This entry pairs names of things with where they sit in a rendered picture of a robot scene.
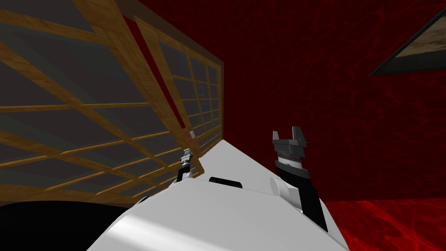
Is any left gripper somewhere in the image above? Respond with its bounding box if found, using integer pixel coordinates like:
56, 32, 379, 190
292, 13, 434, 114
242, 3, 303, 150
179, 148, 194, 165

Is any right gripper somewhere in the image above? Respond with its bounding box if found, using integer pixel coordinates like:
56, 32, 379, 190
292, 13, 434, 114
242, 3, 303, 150
272, 126, 308, 162

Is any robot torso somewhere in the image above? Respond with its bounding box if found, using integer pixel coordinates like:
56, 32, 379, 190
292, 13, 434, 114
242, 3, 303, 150
86, 139, 350, 251

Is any wooden lattice door leaf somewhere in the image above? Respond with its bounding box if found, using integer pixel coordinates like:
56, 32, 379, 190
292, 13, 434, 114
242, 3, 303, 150
134, 15, 224, 158
0, 0, 204, 207

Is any dark framed wall picture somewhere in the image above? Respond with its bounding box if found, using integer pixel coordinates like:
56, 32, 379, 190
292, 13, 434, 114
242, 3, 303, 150
367, 7, 446, 78

